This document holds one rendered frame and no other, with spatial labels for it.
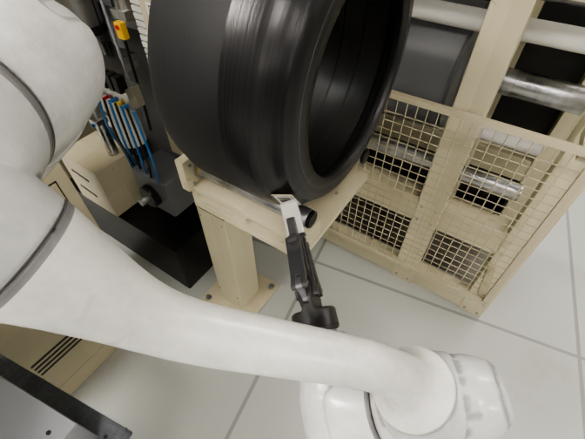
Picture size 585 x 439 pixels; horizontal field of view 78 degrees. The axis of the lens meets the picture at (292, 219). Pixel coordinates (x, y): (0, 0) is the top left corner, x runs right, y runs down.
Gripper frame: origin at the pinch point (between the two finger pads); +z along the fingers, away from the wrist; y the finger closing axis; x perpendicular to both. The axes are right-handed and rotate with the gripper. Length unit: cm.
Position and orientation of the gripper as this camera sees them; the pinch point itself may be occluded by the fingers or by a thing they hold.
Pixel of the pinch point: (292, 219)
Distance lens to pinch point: 65.7
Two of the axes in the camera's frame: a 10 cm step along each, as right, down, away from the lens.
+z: -2.1, -9.2, 3.3
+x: 9.4, -2.8, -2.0
